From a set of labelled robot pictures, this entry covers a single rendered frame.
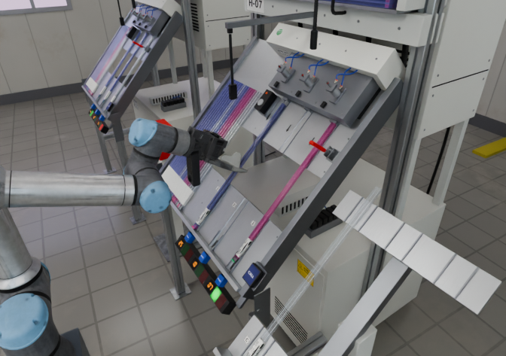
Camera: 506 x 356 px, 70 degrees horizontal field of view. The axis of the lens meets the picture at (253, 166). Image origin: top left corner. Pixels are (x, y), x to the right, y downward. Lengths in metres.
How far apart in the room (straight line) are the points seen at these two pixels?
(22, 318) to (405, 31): 1.15
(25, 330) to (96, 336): 0.93
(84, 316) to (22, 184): 1.30
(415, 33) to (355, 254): 0.72
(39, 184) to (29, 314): 0.36
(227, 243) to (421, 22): 0.78
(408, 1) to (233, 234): 0.76
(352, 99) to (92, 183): 0.67
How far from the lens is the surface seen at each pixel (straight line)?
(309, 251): 1.29
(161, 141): 0.98
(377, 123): 1.02
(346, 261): 1.28
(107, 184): 0.87
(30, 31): 5.03
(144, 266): 2.19
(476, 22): 1.26
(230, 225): 1.13
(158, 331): 1.90
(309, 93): 1.08
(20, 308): 1.10
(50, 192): 0.86
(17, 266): 1.13
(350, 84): 1.03
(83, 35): 5.06
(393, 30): 1.01
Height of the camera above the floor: 1.51
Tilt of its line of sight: 31 degrees down
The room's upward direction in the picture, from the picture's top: 1 degrees counter-clockwise
